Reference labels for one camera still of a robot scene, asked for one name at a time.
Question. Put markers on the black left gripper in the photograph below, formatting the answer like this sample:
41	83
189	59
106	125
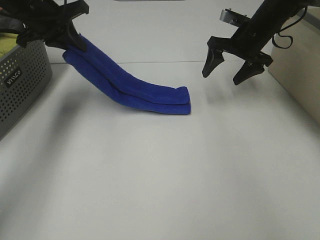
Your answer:
51	23

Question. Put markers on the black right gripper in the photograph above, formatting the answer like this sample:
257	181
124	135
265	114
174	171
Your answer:
246	43

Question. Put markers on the blue microfibre towel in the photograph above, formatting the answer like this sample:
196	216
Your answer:
122	87

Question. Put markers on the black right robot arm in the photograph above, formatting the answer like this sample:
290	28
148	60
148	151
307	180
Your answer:
274	13

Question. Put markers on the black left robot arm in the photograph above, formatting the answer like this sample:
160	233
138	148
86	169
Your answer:
10	7

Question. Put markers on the grey perforated plastic basket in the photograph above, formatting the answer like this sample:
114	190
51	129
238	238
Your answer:
24	74

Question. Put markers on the beige bin with grey rim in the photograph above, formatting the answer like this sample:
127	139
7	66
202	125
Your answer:
297	68

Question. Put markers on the green towel in basket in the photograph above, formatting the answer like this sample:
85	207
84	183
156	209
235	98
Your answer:
8	41

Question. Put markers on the black cloth in basket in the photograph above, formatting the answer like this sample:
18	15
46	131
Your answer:
11	25

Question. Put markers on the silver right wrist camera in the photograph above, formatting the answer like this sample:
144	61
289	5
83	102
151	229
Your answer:
233	18

